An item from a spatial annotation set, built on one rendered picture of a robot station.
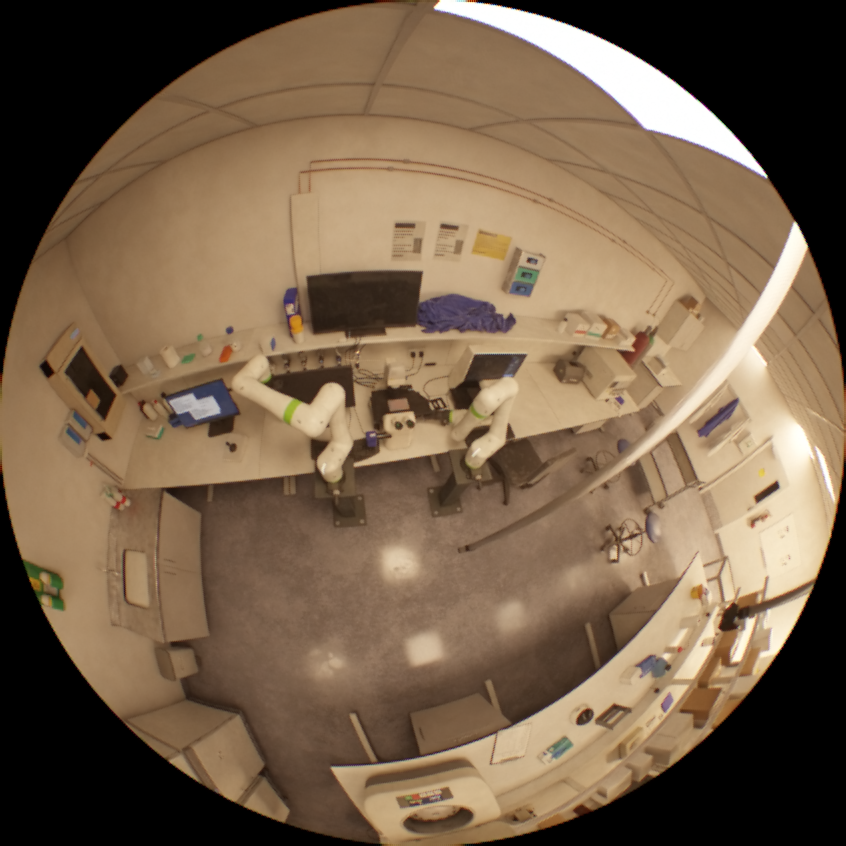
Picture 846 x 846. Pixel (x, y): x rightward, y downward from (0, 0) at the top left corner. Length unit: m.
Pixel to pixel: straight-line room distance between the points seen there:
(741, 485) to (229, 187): 7.58
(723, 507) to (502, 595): 5.22
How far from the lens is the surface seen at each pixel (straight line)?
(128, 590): 2.68
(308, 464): 1.76
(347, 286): 1.63
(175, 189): 2.06
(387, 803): 1.78
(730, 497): 6.44
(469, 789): 1.75
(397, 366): 1.47
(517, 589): 2.59
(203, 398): 1.96
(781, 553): 6.96
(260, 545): 2.56
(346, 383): 1.59
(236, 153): 1.87
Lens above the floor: 2.28
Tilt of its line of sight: 54 degrees down
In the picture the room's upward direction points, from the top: 14 degrees clockwise
